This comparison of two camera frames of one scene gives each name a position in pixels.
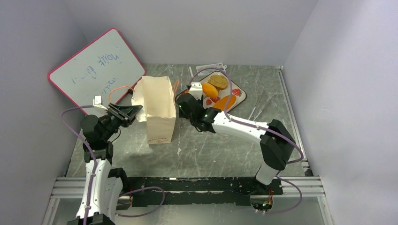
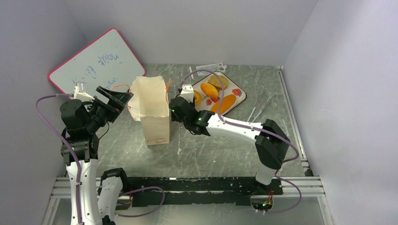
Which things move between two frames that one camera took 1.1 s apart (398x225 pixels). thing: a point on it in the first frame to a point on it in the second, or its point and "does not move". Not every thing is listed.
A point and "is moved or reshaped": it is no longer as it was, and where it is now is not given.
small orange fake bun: [222, 103] does not move
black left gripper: [125, 112] to [113, 112]
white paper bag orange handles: [156, 95] is moved or reshaped
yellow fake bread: [219, 82] does not move
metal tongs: [263, 108] does not move
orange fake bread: [209, 90] does not move
